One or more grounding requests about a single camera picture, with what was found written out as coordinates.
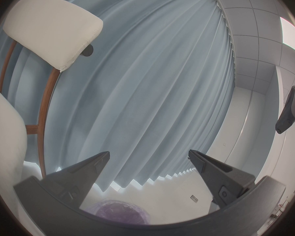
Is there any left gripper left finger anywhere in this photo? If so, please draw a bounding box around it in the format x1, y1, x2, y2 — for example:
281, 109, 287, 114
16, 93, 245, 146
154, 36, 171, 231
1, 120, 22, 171
41, 151, 110, 208

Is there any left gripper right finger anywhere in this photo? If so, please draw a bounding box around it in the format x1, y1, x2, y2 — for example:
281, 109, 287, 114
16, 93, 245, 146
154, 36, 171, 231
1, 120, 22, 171
188, 149, 256, 210

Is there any square ceiling light panel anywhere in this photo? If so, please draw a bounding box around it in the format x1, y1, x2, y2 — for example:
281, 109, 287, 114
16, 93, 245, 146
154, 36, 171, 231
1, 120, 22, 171
280, 16, 295, 53

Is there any white cushioned wooden chair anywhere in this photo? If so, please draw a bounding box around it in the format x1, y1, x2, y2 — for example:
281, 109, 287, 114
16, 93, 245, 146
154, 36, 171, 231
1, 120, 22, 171
0, 0, 104, 181

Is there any pale blue curtain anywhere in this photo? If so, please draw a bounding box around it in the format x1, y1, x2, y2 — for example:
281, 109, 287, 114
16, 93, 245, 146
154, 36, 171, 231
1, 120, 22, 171
0, 0, 236, 194

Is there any purple plastic bag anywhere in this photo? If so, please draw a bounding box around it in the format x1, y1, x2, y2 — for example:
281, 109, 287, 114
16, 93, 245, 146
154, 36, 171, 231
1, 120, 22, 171
95, 200, 151, 226

